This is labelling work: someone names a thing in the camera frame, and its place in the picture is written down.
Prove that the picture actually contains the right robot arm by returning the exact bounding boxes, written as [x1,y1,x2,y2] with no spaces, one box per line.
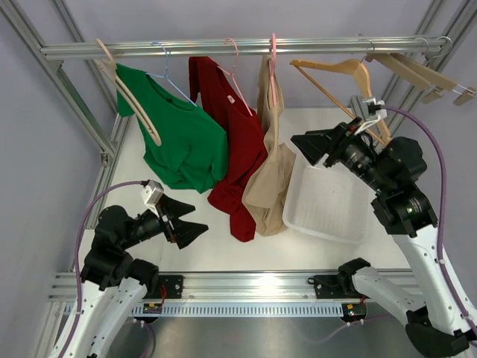
[291,119,476,357]

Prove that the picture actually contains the blue wire hanger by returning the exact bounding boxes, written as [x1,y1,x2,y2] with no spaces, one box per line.
[145,40,198,108]

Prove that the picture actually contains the aluminium hanging rail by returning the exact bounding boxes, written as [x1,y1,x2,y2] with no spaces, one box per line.
[40,35,451,60]

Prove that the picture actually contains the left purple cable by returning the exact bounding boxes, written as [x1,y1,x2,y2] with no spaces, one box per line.
[55,180,152,358]

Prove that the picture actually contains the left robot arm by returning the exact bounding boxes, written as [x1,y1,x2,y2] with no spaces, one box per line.
[50,194,208,357]

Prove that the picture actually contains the red t shirt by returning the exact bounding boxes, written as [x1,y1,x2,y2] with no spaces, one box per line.
[189,57,268,242]

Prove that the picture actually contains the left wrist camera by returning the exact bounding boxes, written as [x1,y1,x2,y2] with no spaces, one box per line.
[140,180,164,216]

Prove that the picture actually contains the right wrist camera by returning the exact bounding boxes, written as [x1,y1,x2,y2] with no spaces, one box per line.
[350,95,387,135]

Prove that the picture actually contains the white plastic basket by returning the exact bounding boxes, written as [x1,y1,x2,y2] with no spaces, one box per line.
[282,154,370,245]

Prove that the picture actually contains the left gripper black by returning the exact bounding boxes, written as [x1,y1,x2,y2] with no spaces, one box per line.
[120,194,208,249]

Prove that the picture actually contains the pink wire hanger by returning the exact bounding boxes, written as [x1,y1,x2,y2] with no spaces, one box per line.
[218,37,253,116]

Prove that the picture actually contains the tan clip hanger near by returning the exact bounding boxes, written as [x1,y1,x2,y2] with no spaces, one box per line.
[366,40,449,91]

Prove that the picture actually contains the aluminium front rail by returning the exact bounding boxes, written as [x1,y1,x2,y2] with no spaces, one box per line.
[48,271,454,303]

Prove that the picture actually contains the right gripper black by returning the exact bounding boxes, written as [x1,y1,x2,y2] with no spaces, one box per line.
[291,117,391,195]

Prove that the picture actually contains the beige t shirt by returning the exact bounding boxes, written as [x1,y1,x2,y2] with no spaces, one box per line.
[242,55,296,236]

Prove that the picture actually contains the wooden hanger with bar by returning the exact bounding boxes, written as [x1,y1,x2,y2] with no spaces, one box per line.
[289,39,397,154]

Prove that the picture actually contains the white slotted cable duct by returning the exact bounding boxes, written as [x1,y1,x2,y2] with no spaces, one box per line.
[130,302,344,318]

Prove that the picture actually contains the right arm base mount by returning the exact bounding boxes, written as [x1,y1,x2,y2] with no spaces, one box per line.
[306,273,381,299]

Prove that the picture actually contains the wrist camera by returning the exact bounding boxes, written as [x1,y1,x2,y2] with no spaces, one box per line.
[350,95,387,135]
[140,180,164,216]

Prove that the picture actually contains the tan clip hanger far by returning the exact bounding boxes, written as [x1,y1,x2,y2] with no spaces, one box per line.
[391,53,476,106]

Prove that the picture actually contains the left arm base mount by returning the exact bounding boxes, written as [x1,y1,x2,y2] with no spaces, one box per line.
[145,274,184,300]

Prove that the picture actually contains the pink plastic hanger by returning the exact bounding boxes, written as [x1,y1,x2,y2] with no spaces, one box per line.
[269,33,277,106]

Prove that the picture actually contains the tan clip hanger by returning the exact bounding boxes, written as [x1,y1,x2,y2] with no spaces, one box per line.
[366,40,449,91]
[391,53,476,106]

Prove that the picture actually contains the beige plastic hanger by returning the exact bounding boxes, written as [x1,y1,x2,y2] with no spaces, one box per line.
[94,38,162,146]

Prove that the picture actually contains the green t shirt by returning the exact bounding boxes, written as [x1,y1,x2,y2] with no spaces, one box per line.
[116,64,229,193]

